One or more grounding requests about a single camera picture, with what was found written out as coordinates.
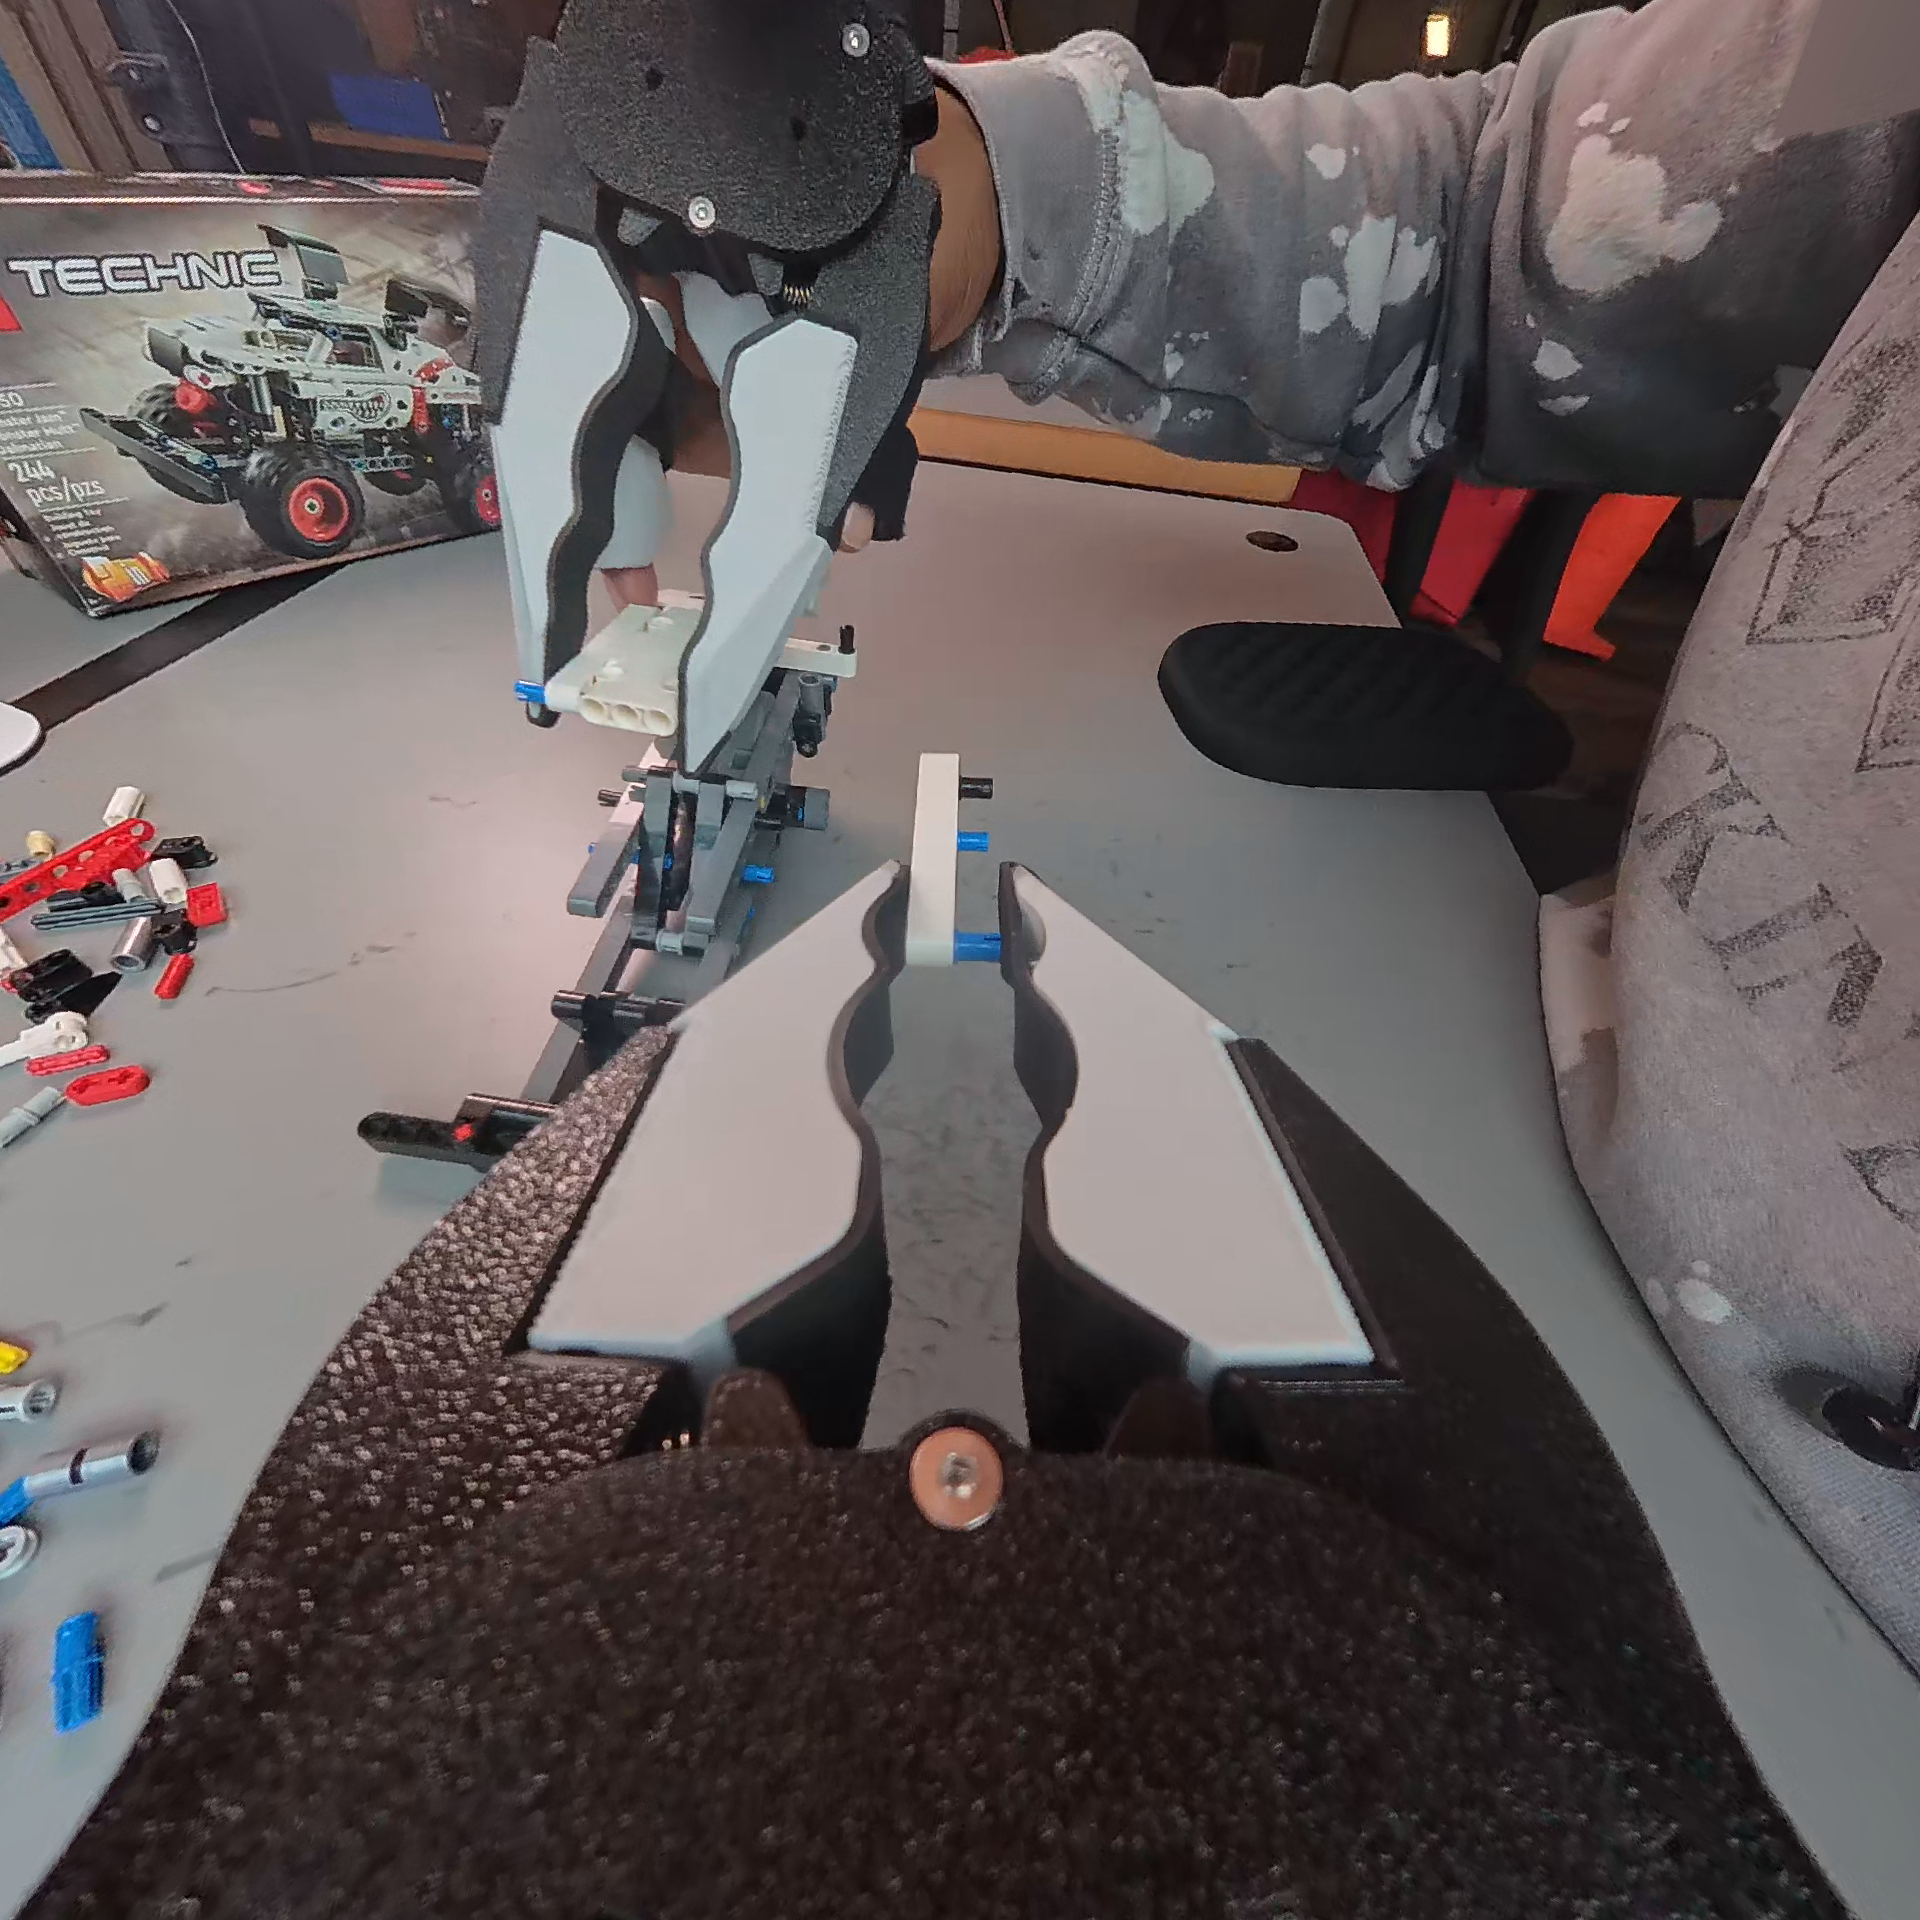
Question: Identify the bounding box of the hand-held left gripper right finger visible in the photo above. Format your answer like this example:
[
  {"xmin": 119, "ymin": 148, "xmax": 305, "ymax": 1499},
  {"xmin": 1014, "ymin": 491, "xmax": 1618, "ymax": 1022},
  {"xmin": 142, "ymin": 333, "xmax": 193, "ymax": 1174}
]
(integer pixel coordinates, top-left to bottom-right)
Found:
[{"xmin": 1001, "ymin": 861, "xmax": 1377, "ymax": 1450}]

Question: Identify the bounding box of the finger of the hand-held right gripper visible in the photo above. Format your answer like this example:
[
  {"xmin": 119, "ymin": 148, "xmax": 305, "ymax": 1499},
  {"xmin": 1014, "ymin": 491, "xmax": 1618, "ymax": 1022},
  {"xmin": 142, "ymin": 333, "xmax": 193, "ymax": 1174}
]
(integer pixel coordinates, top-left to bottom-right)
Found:
[
  {"xmin": 494, "ymin": 224, "xmax": 674, "ymax": 729},
  {"xmin": 679, "ymin": 313, "xmax": 862, "ymax": 772}
]

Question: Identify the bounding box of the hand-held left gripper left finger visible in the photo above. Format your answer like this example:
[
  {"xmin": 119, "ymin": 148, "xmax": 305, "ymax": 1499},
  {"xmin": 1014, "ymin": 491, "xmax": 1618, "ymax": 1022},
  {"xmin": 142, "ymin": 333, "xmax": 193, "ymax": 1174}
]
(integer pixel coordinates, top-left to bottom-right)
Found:
[{"xmin": 530, "ymin": 861, "xmax": 911, "ymax": 1454}]

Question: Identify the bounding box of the brick-built truck chassis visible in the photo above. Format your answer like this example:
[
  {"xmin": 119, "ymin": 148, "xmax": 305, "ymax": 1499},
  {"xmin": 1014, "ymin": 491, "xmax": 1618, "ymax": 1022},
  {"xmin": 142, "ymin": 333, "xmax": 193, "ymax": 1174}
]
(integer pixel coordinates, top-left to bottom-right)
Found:
[{"xmin": 355, "ymin": 587, "xmax": 866, "ymax": 1170}]

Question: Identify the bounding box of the white angled brick beam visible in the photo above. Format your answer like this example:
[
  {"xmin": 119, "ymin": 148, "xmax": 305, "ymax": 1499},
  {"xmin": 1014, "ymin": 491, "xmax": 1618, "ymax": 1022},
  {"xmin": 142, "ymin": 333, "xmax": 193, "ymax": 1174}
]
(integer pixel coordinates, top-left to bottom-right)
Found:
[{"xmin": 904, "ymin": 752, "xmax": 1006, "ymax": 973}]

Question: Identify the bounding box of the grey desk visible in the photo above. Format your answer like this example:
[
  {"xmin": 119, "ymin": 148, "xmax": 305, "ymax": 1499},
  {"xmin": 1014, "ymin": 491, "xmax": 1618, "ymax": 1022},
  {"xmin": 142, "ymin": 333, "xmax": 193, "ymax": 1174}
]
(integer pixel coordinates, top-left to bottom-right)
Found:
[{"xmin": 0, "ymin": 456, "xmax": 1920, "ymax": 1920}]

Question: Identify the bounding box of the person's right hand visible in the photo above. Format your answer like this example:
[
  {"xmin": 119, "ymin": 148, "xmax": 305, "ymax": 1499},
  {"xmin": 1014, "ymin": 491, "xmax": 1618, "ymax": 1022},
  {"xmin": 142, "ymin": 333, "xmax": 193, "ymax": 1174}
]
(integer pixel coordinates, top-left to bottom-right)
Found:
[{"xmin": 834, "ymin": 88, "xmax": 1008, "ymax": 557}]

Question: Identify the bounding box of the toy truck set box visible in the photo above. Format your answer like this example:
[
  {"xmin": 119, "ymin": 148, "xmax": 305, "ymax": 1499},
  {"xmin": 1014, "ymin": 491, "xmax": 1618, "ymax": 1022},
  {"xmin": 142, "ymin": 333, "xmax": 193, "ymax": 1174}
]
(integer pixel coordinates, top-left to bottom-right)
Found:
[{"xmin": 0, "ymin": 166, "xmax": 502, "ymax": 619}]

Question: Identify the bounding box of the blue crate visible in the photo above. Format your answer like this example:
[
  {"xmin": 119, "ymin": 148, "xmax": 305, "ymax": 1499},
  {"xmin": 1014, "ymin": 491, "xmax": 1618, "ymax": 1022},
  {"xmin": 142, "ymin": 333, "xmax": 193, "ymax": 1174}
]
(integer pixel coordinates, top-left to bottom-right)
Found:
[{"xmin": 324, "ymin": 69, "xmax": 498, "ymax": 153}]

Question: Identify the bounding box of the wood-edged table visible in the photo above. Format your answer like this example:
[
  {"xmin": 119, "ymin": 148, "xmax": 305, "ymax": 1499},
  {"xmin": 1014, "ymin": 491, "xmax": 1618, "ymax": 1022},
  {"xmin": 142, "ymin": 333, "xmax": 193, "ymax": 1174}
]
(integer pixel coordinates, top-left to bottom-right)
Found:
[{"xmin": 900, "ymin": 400, "xmax": 1302, "ymax": 507}]

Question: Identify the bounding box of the pile of red white brick parts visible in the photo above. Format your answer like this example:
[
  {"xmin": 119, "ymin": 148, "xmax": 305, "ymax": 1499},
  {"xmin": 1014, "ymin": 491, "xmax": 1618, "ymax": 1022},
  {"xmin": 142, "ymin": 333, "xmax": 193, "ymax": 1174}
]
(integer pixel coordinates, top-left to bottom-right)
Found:
[{"xmin": 0, "ymin": 779, "xmax": 229, "ymax": 1152}]

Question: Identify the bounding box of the grey bleached hoodie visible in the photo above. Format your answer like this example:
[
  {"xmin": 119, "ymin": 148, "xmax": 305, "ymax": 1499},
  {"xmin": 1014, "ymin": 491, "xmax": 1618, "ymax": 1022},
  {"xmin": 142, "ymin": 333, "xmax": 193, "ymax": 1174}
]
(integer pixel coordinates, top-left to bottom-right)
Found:
[{"xmin": 1539, "ymin": 255, "xmax": 1920, "ymax": 1669}]

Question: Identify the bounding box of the black clip-on microphone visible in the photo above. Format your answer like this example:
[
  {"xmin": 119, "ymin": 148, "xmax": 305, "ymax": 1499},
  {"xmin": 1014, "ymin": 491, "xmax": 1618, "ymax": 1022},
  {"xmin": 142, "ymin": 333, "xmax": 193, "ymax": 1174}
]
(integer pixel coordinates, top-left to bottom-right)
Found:
[{"xmin": 1787, "ymin": 1358, "xmax": 1920, "ymax": 1474}]

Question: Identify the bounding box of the orange plastic object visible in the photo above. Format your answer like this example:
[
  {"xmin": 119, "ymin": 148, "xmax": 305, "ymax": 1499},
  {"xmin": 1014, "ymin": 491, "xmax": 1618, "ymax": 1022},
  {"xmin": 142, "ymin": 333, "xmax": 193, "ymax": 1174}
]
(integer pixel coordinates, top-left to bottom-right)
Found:
[{"xmin": 1291, "ymin": 464, "xmax": 1682, "ymax": 663}]

